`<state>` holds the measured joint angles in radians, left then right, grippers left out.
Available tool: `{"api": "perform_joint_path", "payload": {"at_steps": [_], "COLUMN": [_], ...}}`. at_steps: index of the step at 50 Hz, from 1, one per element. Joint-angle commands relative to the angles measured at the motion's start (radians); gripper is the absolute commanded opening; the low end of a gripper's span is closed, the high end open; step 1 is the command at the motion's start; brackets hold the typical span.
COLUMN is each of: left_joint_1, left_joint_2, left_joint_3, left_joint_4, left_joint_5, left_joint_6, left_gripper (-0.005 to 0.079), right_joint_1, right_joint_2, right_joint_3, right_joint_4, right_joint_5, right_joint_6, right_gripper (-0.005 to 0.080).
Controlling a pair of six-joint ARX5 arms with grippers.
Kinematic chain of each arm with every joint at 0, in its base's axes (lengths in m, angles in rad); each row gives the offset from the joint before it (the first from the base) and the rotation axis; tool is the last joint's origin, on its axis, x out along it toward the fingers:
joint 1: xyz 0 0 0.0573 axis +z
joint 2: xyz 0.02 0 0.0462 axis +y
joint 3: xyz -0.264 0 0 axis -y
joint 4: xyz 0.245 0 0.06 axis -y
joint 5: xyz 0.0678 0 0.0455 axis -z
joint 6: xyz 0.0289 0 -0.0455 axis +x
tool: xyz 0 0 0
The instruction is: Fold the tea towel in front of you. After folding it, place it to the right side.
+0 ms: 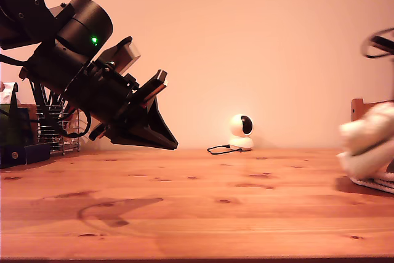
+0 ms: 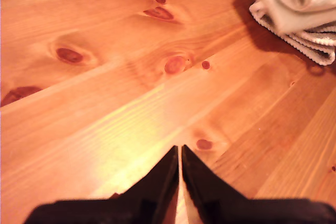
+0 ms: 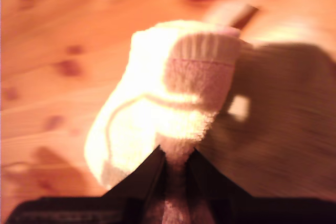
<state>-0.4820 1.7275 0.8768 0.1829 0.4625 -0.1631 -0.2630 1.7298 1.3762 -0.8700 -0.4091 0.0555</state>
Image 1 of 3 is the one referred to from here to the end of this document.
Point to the cream terry tea towel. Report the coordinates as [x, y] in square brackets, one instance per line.
[378, 183]

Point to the white pink-striped tea towel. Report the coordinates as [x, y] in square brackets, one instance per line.
[366, 143]

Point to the wooden chair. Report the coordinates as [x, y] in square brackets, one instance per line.
[357, 110]

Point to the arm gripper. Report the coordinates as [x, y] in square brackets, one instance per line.
[114, 99]
[383, 42]

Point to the dark box with round logo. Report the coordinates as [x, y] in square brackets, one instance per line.
[24, 154]

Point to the green white paper bag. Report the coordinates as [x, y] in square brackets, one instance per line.
[12, 124]

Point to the black drinking straw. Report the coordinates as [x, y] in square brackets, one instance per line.
[35, 93]

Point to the arm grey camera box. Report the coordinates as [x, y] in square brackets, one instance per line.
[126, 55]

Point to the white round security camera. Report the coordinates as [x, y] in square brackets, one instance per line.
[238, 127]

